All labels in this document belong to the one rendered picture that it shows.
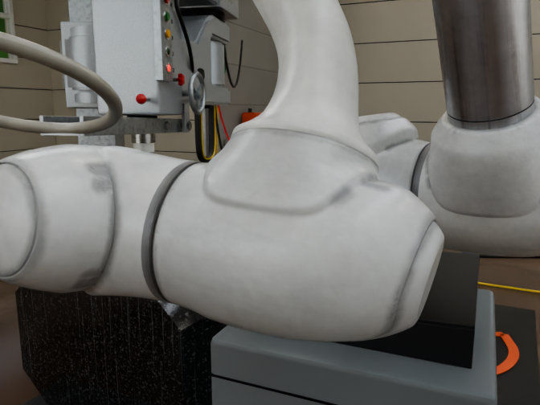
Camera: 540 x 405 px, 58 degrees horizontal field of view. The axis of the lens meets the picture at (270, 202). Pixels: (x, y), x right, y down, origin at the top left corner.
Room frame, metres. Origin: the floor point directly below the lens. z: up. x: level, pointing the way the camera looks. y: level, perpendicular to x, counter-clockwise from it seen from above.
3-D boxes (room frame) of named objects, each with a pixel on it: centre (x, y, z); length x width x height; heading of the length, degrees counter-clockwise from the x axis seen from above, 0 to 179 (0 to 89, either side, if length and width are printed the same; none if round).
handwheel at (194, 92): (1.77, 0.29, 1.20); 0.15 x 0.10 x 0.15; 169
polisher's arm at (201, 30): (2.06, 0.34, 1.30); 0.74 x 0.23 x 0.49; 169
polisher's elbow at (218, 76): (2.32, 0.30, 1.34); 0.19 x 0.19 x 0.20
